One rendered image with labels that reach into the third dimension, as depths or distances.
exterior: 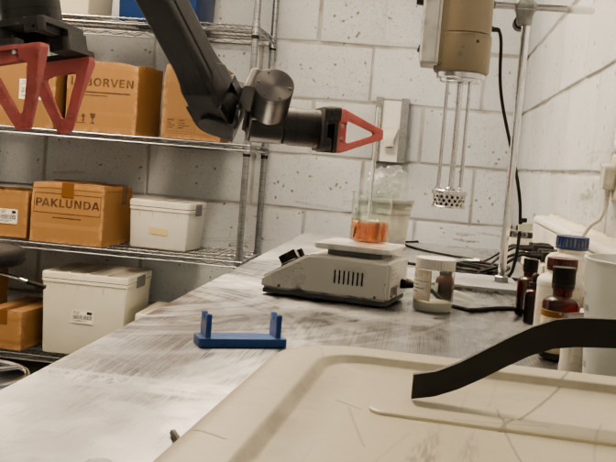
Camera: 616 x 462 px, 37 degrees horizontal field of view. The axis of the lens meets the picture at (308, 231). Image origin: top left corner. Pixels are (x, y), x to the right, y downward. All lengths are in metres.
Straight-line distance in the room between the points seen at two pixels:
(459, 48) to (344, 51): 2.13
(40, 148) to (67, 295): 0.75
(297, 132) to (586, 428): 1.13
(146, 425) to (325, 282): 0.70
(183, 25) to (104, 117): 2.40
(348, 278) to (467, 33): 0.57
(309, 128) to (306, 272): 0.22
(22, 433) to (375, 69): 3.22
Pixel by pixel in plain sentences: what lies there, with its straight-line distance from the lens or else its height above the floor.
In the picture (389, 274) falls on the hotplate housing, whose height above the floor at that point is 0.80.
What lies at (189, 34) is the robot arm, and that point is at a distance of 1.29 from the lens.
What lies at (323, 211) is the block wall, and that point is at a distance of 3.83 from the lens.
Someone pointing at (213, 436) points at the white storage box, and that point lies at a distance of 0.23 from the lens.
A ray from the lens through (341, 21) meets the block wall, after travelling 3.86.
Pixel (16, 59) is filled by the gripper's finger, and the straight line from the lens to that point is 0.88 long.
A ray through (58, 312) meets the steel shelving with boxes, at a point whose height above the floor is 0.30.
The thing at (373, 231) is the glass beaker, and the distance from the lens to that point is 1.42.
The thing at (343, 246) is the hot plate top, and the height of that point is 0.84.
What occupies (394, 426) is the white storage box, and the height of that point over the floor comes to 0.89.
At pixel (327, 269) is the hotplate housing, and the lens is 1.40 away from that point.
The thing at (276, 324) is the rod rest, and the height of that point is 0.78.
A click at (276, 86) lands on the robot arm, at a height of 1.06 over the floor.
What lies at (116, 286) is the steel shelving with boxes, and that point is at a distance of 3.61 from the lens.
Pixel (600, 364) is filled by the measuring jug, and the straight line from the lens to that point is 0.80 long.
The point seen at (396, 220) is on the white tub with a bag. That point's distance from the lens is 2.39.
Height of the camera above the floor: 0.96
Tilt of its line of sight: 4 degrees down
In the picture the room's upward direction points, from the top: 5 degrees clockwise
